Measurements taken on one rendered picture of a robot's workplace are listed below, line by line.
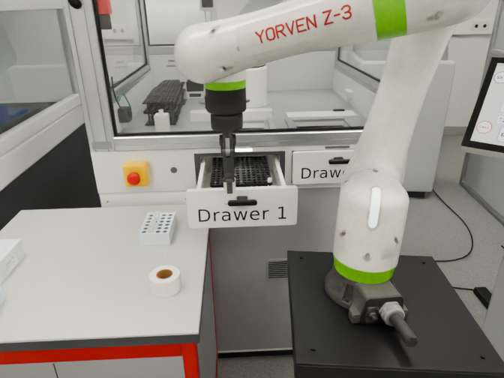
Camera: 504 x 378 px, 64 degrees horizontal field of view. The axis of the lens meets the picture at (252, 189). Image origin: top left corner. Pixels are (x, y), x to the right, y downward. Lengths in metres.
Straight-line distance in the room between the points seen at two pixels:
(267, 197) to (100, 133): 0.58
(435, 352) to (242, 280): 0.87
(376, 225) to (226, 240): 0.77
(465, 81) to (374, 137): 4.04
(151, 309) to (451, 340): 0.60
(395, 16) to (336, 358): 0.56
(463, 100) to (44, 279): 4.49
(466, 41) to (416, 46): 3.98
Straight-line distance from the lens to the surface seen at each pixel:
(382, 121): 0.90
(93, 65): 1.30
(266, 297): 1.60
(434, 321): 0.90
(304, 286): 0.91
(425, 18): 0.71
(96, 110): 1.33
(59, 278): 1.11
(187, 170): 1.33
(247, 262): 1.50
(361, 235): 0.78
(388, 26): 0.71
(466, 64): 4.89
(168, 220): 1.20
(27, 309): 1.05
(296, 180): 1.33
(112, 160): 1.36
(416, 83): 0.89
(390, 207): 0.76
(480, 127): 1.41
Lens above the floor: 1.36
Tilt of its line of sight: 25 degrees down
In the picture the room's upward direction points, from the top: 1 degrees counter-clockwise
